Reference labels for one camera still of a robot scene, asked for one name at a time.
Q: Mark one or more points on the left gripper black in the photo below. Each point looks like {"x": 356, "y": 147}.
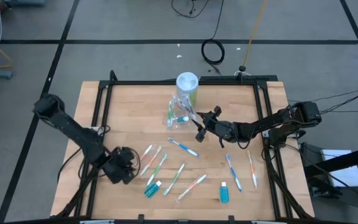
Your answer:
{"x": 120, "y": 166}

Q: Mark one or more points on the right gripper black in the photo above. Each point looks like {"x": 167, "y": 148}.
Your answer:
{"x": 221, "y": 129}

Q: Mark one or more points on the blue mouthwash bottle white cap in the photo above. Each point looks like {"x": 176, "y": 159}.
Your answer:
{"x": 224, "y": 193}
{"x": 182, "y": 119}
{"x": 152, "y": 189}

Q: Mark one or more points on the orange white toothbrush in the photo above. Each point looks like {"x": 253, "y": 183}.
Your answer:
{"x": 192, "y": 186}
{"x": 151, "y": 160}
{"x": 252, "y": 169}
{"x": 147, "y": 151}

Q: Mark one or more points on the green white toothbrush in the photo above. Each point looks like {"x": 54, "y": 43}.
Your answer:
{"x": 170, "y": 113}
{"x": 174, "y": 179}
{"x": 156, "y": 170}

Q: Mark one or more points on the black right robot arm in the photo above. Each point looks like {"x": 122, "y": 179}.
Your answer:
{"x": 266, "y": 123}

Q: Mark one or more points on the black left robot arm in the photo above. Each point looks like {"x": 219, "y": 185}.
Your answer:
{"x": 73, "y": 132}

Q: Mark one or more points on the white-lidded green wipes canister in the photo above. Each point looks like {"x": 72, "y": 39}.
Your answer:
{"x": 187, "y": 82}

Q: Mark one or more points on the black table edge clamp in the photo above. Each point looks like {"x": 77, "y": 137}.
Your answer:
{"x": 231, "y": 219}
{"x": 140, "y": 218}

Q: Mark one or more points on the silver table edge plate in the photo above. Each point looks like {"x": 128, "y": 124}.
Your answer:
{"x": 264, "y": 222}
{"x": 96, "y": 222}

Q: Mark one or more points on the black round knob stand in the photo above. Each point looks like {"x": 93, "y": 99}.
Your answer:
{"x": 243, "y": 68}

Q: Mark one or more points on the black side cart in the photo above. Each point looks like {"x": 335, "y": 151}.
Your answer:
{"x": 322, "y": 189}

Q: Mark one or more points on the black metal beam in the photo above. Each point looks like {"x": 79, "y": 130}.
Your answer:
{"x": 337, "y": 161}

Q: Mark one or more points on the white box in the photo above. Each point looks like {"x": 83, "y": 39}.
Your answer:
{"x": 350, "y": 179}

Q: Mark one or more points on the black aluminium table frame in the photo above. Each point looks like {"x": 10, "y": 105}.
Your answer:
{"x": 135, "y": 82}

